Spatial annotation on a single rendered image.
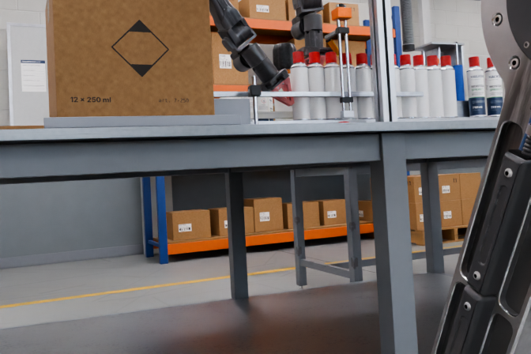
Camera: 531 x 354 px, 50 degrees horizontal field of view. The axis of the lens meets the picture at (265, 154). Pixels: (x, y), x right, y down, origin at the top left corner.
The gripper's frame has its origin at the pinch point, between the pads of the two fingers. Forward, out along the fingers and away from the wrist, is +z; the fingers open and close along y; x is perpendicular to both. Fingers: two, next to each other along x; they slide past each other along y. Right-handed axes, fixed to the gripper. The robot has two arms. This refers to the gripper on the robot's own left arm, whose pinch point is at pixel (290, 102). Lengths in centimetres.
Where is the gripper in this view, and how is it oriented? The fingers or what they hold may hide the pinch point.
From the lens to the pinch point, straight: 165.3
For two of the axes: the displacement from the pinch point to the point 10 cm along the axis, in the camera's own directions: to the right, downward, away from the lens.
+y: -3.5, 0.3, 9.4
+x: -7.1, 6.4, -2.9
